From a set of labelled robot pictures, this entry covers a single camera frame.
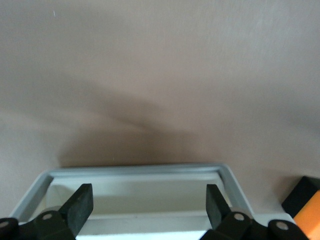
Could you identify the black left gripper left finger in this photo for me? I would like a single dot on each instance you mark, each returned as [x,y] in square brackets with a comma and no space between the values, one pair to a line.
[77,210]

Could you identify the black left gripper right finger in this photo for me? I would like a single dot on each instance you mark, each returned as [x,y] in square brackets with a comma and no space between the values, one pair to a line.
[215,207]

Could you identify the orange box with hole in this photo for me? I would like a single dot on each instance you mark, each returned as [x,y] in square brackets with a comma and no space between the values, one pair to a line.
[307,212]

